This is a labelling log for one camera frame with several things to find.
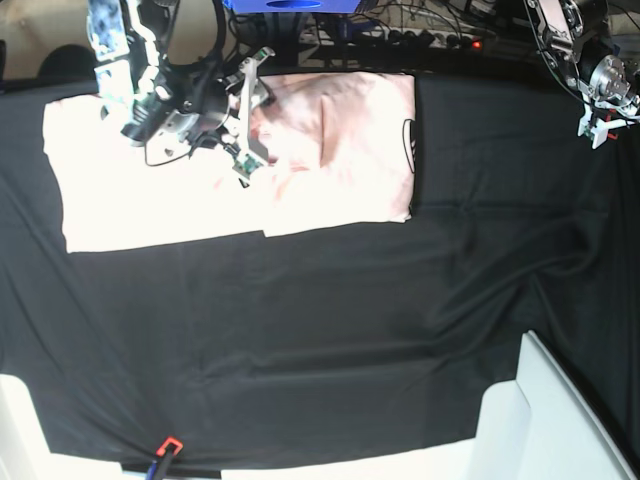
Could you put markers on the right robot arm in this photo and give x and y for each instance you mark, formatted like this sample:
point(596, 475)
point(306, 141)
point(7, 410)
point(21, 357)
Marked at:
point(172, 110)

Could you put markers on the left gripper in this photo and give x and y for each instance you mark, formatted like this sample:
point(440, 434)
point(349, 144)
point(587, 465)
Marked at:
point(603, 81)

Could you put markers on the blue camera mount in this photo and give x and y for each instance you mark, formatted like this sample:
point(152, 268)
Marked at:
point(292, 6)

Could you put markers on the black table cloth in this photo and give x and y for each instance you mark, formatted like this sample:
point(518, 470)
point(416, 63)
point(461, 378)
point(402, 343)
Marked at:
point(338, 344)

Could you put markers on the pink T-shirt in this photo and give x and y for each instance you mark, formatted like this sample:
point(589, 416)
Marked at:
point(340, 152)

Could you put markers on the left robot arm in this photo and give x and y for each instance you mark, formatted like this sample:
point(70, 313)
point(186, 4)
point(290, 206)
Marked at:
point(575, 44)

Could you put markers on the black power strip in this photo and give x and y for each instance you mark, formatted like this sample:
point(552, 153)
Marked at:
point(382, 37)

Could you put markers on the white camera bracket right arm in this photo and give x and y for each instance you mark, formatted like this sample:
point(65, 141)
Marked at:
point(248, 153)

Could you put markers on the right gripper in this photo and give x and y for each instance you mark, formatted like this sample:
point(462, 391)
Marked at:
point(182, 133)

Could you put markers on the red black clamp bottom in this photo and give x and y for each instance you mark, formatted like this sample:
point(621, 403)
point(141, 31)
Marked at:
point(165, 456)

